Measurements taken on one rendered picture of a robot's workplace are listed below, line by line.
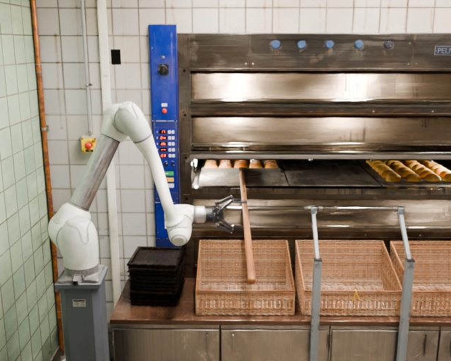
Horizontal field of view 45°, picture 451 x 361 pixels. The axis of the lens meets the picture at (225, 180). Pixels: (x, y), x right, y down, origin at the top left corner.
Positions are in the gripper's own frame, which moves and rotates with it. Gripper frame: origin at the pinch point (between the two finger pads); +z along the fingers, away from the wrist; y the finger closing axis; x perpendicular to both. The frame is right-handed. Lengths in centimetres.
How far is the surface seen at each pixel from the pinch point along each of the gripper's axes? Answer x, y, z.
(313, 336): 4, 68, 37
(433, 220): -55, 22, 119
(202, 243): -53, 36, -25
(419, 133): -56, -33, 106
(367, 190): -56, 2, 77
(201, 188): -57, 2, -25
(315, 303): 4, 48, 38
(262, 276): -47, 56, 13
